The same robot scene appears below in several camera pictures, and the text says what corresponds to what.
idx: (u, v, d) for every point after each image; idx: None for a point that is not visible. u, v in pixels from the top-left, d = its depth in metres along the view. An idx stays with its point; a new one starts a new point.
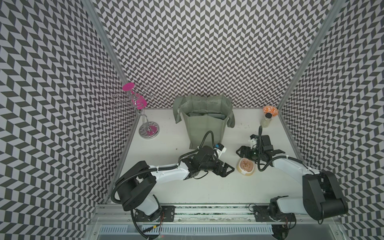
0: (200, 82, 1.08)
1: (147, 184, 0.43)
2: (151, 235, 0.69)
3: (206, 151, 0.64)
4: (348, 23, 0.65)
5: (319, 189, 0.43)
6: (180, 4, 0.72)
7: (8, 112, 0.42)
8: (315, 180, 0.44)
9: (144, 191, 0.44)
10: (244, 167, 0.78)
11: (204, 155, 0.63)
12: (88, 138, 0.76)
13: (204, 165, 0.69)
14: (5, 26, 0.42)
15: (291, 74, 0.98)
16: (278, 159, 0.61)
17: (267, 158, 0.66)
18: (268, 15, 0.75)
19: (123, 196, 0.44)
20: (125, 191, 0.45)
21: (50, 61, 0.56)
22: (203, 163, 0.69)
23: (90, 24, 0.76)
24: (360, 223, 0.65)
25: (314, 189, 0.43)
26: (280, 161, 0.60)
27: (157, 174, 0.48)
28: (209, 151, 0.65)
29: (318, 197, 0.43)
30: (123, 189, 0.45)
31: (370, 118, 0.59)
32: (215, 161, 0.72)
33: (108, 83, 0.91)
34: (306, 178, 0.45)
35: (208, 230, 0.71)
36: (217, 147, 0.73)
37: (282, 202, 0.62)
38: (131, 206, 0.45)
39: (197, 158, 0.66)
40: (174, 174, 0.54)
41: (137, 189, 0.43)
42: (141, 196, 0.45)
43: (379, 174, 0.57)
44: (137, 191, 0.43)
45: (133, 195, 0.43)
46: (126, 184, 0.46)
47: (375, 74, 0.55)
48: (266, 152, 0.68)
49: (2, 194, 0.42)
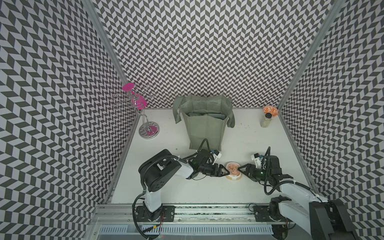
0: (200, 82, 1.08)
1: (174, 166, 0.51)
2: (151, 235, 0.69)
3: (203, 154, 0.73)
4: (348, 23, 0.65)
5: (326, 218, 0.42)
6: (180, 4, 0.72)
7: (8, 112, 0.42)
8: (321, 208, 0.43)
9: (171, 169, 0.50)
10: (234, 173, 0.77)
11: (203, 157, 0.72)
12: (88, 138, 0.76)
13: (203, 168, 0.78)
14: (5, 26, 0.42)
15: (291, 74, 0.98)
16: (286, 184, 0.60)
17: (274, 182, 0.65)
18: (268, 15, 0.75)
19: (148, 179, 0.48)
20: (150, 174, 0.49)
21: (49, 61, 0.56)
22: (202, 165, 0.78)
23: (90, 25, 0.76)
24: (361, 223, 0.64)
25: (321, 216, 0.42)
26: (286, 186, 0.59)
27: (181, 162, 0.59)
28: (206, 153, 0.74)
29: (326, 227, 0.41)
30: (152, 171, 0.50)
31: (370, 118, 0.59)
32: (212, 165, 0.80)
33: (108, 83, 0.91)
34: (312, 205, 0.44)
35: (207, 230, 0.71)
36: (213, 152, 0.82)
37: (283, 206, 0.62)
38: (157, 187, 0.50)
39: (197, 158, 0.74)
40: (184, 168, 0.62)
41: (167, 171, 0.50)
42: (166, 178, 0.50)
43: (379, 174, 0.57)
44: (165, 172, 0.49)
45: (160, 175, 0.49)
46: (150, 169, 0.50)
47: (375, 74, 0.55)
48: (274, 176, 0.66)
49: (2, 193, 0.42)
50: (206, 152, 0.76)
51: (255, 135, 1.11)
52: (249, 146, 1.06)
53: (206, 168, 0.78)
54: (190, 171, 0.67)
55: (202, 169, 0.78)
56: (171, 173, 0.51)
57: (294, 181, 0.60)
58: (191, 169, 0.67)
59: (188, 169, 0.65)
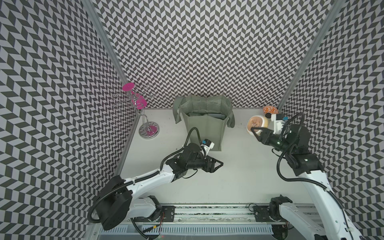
0: (200, 82, 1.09)
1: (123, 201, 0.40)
2: (151, 235, 0.69)
3: (192, 149, 0.61)
4: (348, 23, 0.65)
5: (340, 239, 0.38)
6: (180, 4, 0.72)
7: (8, 112, 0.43)
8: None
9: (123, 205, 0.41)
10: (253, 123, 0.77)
11: (189, 154, 0.60)
12: (88, 138, 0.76)
13: (192, 164, 0.66)
14: (5, 26, 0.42)
15: (291, 74, 0.98)
16: (314, 184, 0.45)
17: (297, 165, 0.50)
18: (268, 15, 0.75)
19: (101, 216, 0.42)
20: (103, 210, 0.42)
21: (50, 61, 0.56)
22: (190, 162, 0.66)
23: (90, 25, 0.76)
24: (361, 223, 0.64)
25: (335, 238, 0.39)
26: (314, 188, 0.45)
27: (134, 187, 0.45)
28: (195, 148, 0.62)
29: None
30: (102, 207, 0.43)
31: (370, 118, 0.59)
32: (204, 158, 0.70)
33: (108, 83, 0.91)
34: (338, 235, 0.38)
35: (208, 230, 0.71)
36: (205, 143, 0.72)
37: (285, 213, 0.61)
38: (111, 224, 0.43)
39: (184, 156, 0.62)
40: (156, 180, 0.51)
41: (125, 203, 0.42)
42: (120, 213, 0.43)
43: (379, 174, 0.58)
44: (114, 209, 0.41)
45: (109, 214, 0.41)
46: (103, 202, 0.44)
47: (375, 74, 0.55)
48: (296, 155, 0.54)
49: (2, 194, 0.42)
50: (194, 147, 0.63)
51: None
52: (250, 145, 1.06)
53: (197, 164, 0.67)
54: (169, 170, 0.56)
55: (192, 165, 0.66)
56: (125, 206, 0.43)
57: (327, 189, 0.44)
58: (156, 171, 0.54)
59: (156, 177, 0.52)
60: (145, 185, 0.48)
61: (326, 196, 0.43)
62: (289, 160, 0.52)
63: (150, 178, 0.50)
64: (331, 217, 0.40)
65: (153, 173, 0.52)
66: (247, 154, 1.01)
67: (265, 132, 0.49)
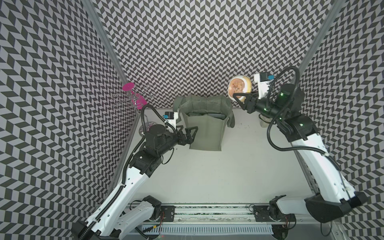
0: (200, 82, 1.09)
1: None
2: (151, 235, 0.69)
3: (154, 133, 0.48)
4: (348, 23, 0.65)
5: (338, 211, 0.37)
6: (180, 4, 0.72)
7: (8, 112, 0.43)
8: (348, 207, 0.37)
9: None
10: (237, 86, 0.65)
11: (155, 139, 0.49)
12: (88, 138, 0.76)
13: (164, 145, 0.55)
14: (5, 26, 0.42)
15: (291, 74, 0.98)
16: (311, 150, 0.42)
17: (292, 131, 0.43)
18: (268, 15, 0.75)
19: None
20: None
21: (50, 61, 0.56)
22: (159, 146, 0.54)
23: (90, 25, 0.76)
24: (361, 223, 0.64)
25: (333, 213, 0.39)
26: (312, 153, 0.42)
27: (100, 223, 0.39)
28: (158, 131, 0.49)
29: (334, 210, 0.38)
30: None
31: (370, 118, 0.59)
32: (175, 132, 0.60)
33: (108, 83, 0.91)
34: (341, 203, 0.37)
35: (207, 230, 0.71)
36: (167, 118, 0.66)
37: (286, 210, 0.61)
38: None
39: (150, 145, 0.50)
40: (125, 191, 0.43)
41: None
42: None
43: (379, 174, 0.57)
44: None
45: None
46: None
47: (375, 74, 0.55)
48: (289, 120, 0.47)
49: (2, 193, 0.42)
50: (156, 130, 0.50)
51: (255, 134, 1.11)
52: (249, 145, 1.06)
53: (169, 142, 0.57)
54: (137, 173, 0.46)
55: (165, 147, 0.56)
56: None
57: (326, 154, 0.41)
58: (119, 186, 0.44)
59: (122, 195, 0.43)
60: (115, 209, 0.41)
61: (324, 160, 0.40)
62: (283, 128, 0.46)
63: (114, 202, 0.42)
64: (330, 180, 0.39)
65: (117, 192, 0.43)
66: (246, 154, 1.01)
67: (249, 99, 0.53)
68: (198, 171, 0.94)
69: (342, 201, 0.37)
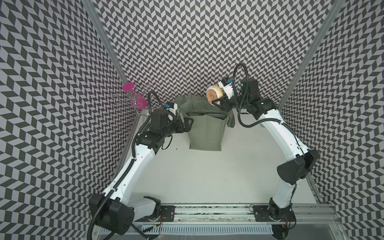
0: (200, 82, 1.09)
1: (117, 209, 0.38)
2: (151, 235, 0.69)
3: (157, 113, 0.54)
4: (348, 23, 0.65)
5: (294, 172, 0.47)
6: (180, 4, 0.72)
7: (8, 112, 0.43)
8: (302, 160, 0.45)
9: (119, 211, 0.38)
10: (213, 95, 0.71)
11: (159, 119, 0.55)
12: (88, 138, 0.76)
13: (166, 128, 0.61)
14: (5, 26, 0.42)
15: (291, 74, 0.98)
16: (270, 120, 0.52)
17: (256, 110, 0.54)
18: (268, 15, 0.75)
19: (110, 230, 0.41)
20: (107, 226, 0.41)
21: (50, 61, 0.56)
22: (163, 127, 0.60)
23: (90, 24, 0.76)
24: (361, 223, 0.64)
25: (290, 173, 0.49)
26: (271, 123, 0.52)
27: (118, 193, 0.40)
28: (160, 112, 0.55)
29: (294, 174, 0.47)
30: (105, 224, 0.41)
31: (370, 118, 0.59)
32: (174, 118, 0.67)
33: (108, 83, 0.91)
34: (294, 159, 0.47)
35: (207, 230, 0.71)
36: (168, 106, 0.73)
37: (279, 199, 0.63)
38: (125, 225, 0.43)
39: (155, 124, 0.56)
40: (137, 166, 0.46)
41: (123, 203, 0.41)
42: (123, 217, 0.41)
43: (379, 174, 0.58)
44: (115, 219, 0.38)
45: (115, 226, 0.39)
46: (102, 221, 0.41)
47: (375, 74, 0.55)
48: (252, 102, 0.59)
49: (2, 193, 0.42)
50: (160, 111, 0.56)
51: (255, 134, 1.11)
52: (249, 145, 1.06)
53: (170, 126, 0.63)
54: (145, 148, 0.50)
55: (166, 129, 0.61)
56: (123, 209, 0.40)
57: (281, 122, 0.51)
58: (131, 160, 0.47)
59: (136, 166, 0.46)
60: (130, 180, 0.44)
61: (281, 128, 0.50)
62: (249, 109, 0.57)
63: (128, 173, 0.44)
64: (286, 142, 0.49)
65: (129, 164, 0.46)
66: (246, 154, 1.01)
67: (222, 101, 0.67)
68: (198, 171, 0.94)
69: (297, 156, 0.46)
